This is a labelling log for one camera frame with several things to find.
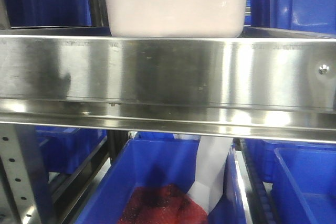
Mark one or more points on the white lidded plastic bin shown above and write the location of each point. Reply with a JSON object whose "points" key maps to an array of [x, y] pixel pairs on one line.
{"points": [[176, 18]]}

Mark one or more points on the blue bin with red contents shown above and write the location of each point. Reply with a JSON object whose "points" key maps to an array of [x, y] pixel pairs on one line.
{"points": [[157, 163]]}

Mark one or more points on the blue bin lower left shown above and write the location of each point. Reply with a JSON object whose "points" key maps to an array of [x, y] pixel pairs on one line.
{"points": [[65, 148]]}

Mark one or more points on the blue bin lower right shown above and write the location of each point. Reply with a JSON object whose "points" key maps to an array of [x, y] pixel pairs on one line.
{"points": [[302, 176]]}

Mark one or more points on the blue bin upper right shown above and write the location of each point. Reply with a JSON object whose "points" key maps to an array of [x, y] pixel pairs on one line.
{"points": [[302, 15]]}

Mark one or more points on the white paper sheet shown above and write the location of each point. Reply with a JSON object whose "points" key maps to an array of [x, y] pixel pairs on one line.
{"points": [[207, 187]]}

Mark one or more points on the red mesh bag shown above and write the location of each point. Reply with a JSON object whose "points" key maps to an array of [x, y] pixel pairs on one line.
{"points": [[167, 204]]}

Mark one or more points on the stainless steel shelf rail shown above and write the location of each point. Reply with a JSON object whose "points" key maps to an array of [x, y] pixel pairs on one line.
{"points": [[266, 83]]}

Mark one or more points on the perforated steel upright post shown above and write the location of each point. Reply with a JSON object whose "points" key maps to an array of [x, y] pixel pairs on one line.
{"points": [[26, 175]]}

